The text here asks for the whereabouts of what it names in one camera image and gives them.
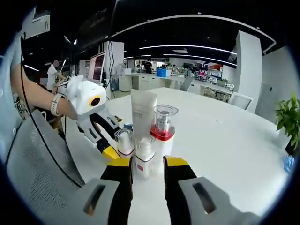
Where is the small white skincare bottle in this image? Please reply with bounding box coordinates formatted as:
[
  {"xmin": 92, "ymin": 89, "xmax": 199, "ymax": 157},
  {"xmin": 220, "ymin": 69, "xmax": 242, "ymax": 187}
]
[
  {"xmin": 114, "ymin": 128, "xmax": 135, "ymax": 158},
  {"xmin": 135, "ymin": 137, "xmax": 157, "ymax": 179}
]

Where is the grey mesh office chair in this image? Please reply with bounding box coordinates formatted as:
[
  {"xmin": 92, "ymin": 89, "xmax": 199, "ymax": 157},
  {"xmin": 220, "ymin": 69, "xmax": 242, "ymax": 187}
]
[{"xmin": 7, "ymin": 110, "xmax": 85, "ymax": 225}]

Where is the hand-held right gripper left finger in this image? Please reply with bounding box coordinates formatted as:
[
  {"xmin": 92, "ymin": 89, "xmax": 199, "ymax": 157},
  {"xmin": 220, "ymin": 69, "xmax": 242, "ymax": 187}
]
[{"xmin": 50, "ymin": 156, "xmax": 135, "ymax": 225}]

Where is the person's left hand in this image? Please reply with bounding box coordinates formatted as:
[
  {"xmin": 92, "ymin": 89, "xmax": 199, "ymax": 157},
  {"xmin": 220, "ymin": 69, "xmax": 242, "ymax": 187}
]
[{"xmin": 58, "ymin": 74, "xmax": 85, "ymax": 120}]

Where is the large skincare bottle red collar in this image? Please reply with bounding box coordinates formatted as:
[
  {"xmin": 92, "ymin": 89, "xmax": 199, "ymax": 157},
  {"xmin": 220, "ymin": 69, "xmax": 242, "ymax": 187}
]
[{"xmin": 150, "ymin": 104, "xmax": 179, "ymax": 175}]

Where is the white mesh office chair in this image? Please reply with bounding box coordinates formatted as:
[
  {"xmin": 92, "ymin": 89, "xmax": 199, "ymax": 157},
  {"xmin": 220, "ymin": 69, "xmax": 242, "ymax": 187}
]
[{"xmin": 228, "ymin": 91, "xmax": 254, "ymax": 111}]

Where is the grey swivel chair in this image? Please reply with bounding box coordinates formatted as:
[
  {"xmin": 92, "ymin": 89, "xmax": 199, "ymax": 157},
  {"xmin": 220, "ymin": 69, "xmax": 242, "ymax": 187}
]
[{"xmin": 180, "ymin": 76, "xmax": 195, "ymax": 92}]

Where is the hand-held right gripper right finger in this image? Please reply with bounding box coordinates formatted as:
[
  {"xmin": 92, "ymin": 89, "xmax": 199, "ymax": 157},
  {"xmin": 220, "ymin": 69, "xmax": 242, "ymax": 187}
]
[{"xmin": 163, "ymin": 156, "xmax": 261, "ymax": 225}]

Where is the thin black body cable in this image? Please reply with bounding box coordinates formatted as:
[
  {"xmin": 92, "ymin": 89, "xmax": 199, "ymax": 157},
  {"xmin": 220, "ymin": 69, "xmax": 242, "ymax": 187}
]
[{"xmin": 20, "ymin": 35, "xmax": 83, "ymax": 188}]

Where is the green potted plant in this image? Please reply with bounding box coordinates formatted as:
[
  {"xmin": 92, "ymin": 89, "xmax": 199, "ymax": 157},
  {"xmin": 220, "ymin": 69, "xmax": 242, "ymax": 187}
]
[{"xmin": 274, "ymin": 90, "xmax": 300, "ymax": 152}]

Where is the blue crumpled glove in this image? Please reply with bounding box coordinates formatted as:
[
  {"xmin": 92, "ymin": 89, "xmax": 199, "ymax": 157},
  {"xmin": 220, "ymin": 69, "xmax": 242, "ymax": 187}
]
[{"xmin": 282, "ymin": 154, "xmax": 296, "ymax": 173}]

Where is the white skincare tube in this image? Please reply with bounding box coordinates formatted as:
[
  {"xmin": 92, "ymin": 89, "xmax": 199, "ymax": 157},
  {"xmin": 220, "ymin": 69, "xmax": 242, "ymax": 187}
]
[{"xmin": 130, "ymin": 89, "xmax": 158, "ymax": 141}]

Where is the blue storage box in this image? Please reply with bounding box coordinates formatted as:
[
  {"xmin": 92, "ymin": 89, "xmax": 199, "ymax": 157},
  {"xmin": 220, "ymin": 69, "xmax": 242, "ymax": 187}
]
[{"xmin": 156, "ymin": 68, "xmax": 172, "ymax": 78}]

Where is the white wrist watch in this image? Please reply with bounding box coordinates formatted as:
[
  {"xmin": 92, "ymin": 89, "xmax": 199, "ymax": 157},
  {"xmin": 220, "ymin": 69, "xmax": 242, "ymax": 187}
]
[{"xmin": 51, "ymin": 93, "xmax": 66, "ymax": 116}]

